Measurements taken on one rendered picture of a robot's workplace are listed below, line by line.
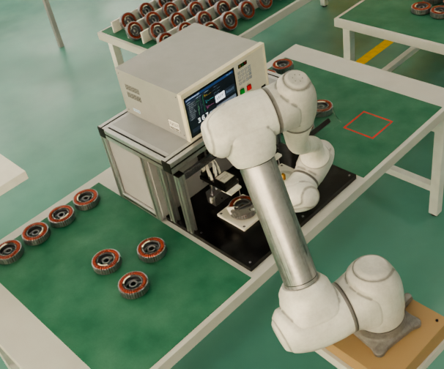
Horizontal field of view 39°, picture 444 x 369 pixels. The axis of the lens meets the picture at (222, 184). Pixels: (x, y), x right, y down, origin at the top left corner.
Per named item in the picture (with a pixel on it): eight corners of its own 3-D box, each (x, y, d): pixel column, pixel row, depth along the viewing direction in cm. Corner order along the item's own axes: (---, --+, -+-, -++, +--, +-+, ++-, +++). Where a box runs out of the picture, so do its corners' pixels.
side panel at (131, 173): (166, 217, 258) (149, 155, 238) (161, 221, 257) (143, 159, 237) (125, 192, 275) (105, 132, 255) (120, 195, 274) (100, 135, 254)
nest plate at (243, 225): (270, 210, 249) (269, 207, 248) (244, 231, 242) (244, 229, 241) (242, 195, 258) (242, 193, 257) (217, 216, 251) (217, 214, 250)
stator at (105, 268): (100, 252, 248) (97, 246, 245) (126, 255, 244) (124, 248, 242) (89, 274, 239) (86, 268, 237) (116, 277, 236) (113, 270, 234)
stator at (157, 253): (173, 250, 243) (171, 243, 241) (152, 268, 237) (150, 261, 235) (153, 239, 249) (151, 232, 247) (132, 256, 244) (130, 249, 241)
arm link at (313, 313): (365, 341, 179) (295, 375, 176) (342, 319, 194) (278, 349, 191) (274, 86, 159) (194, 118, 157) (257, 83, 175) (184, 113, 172)
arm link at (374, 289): (417, 319, 187) (413, 270, 173) (362, 345, 184) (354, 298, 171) (387, 283, 199) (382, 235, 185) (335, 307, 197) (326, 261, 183)
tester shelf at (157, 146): (293, 88, 259) (292, 77, 257) (171, 174, 227) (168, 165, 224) (218, 61, 286) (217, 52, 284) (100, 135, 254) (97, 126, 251)
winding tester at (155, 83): (269, 88, 253) (264, 42, 240) (191, 143, 232) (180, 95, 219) (203, 64, 277) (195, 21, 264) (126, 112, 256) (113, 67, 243)
